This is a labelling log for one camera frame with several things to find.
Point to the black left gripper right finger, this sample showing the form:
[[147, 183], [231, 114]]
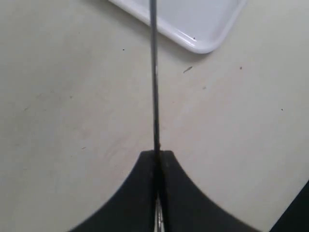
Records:
[[186, 208]]

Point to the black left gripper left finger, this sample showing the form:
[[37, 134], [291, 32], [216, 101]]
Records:
[[132, 207]]

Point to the thin metal skewer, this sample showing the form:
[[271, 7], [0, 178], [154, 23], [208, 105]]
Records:
[[153, 26]]

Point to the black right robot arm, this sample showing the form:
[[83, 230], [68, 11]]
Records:
[[296, 216]]

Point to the white plastic tray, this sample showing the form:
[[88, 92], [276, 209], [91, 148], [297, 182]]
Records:
[[199, 26]]

